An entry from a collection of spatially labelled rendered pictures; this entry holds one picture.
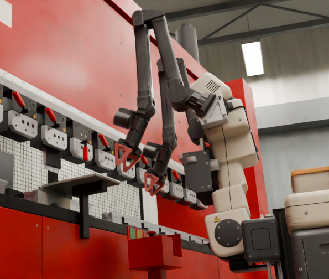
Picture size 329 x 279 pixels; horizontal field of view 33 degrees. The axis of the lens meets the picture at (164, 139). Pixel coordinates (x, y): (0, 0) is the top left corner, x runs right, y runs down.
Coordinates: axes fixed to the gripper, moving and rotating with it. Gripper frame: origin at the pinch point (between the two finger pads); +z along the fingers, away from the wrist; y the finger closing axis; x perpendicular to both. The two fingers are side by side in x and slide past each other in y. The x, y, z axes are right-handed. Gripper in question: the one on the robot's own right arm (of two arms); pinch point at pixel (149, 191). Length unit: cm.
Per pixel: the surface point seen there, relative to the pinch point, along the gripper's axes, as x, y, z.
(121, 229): -6.3, -3.4, 19.6
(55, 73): -53, 26, -31
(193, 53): -61, -158, -134
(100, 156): -31.7, -7.2, -8.5
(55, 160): -37.5, 22.0, 4.3
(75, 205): -25.1, 11.3, 18.2
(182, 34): -76, -156, -147
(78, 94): -48, 9, -30
